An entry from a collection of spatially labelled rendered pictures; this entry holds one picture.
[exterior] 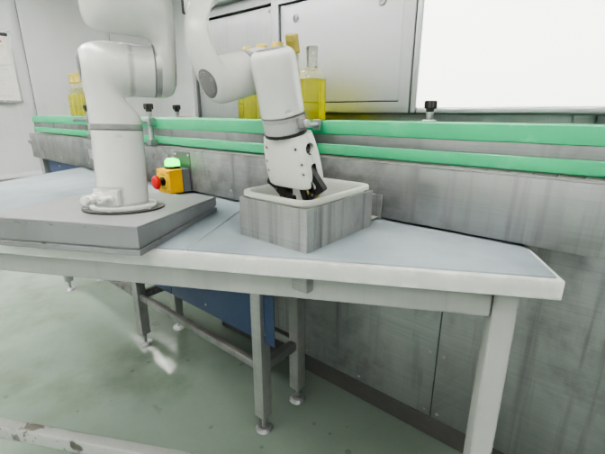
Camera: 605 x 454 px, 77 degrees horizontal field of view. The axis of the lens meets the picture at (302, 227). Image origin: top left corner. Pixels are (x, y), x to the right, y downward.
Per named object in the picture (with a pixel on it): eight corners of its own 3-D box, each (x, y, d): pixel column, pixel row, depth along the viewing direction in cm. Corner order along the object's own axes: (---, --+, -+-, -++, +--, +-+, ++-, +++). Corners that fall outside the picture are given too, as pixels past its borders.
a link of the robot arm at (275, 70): (212, 55, 65) (255, 46, 71) (228, 116, 70) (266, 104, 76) (267, 49, 55) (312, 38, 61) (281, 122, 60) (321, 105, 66)
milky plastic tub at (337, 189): (372, 223, 82) (374, 183, 79) (307, 251, 65) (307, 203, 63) (309, 210, 92) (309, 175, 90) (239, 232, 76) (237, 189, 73)
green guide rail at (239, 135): (286, 155, 91) (286, 121, 89) (284, 155, 90) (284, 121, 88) (36, 131, 198) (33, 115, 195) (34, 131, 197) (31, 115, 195)
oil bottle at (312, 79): (325, 152, 103) (327, 67, 97) (312, 153, 99) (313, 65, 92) (309, 150, 106) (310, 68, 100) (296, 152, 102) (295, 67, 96)
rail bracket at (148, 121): (159, 146, 124) (155, 103, 120) (138, 148, 119) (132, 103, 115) (153, 145, 127) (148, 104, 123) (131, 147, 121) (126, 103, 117)
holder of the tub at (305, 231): (383, 220, 86) (384, 186, 84) (306, 253, 66) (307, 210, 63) (322, 208, 96) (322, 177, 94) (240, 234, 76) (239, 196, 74)
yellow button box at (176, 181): (191, 192, 115) (189, 167, 113) (169, 196, 110) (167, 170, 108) (178, 189, 119) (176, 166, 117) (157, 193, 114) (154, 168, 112)
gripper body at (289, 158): (320, 120, 65) (329, 179, 71) (276, 119, 71) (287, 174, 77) (293, 132, 60) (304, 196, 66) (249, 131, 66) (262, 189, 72)
